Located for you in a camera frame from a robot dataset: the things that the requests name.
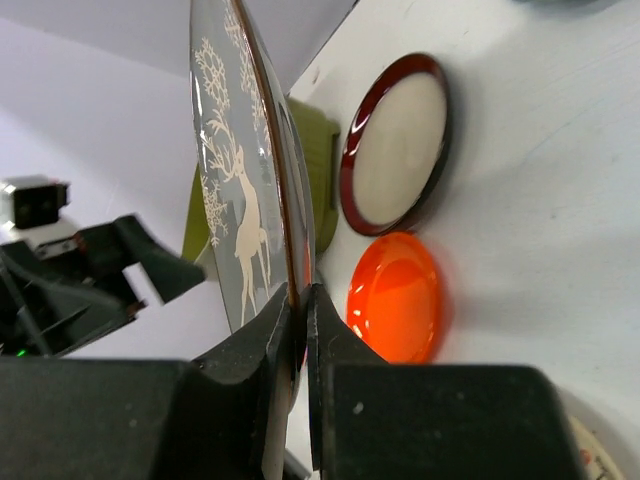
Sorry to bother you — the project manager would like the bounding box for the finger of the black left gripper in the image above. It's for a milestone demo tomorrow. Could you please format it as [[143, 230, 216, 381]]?
[[113, 215, 206, 303]]

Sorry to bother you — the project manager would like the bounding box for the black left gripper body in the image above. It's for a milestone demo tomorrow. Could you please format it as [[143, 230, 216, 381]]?
[[1, 241, 145, 357]]

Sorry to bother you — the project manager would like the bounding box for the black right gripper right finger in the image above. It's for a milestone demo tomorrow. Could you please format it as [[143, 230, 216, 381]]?
[[307, 284, 586, 479]]

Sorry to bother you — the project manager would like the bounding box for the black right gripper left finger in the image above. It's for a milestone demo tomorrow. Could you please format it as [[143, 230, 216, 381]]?
[[1, 288, 293, 479]]

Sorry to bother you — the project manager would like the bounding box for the grey deer plate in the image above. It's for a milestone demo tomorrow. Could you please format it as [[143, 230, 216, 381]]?
[[188, 0, 317, 371]]

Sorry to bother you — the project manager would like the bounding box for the dark red rimmed cream plate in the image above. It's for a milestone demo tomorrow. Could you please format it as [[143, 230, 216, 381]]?
[[339, 52, 453, 237]]

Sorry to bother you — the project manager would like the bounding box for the olive green plastic bin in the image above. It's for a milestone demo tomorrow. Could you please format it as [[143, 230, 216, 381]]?
[[182, 97, 340, 262]]

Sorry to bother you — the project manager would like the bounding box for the orange glossy plate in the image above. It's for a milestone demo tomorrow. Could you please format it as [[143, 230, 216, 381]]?
[[346, 232, 444, 364]]

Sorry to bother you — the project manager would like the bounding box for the cream floral plate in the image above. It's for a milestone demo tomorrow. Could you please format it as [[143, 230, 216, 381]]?
[[569, 415, 625, 480]]

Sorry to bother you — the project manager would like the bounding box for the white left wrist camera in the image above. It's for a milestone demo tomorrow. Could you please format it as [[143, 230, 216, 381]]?
[[1, 174, 70, 230]]

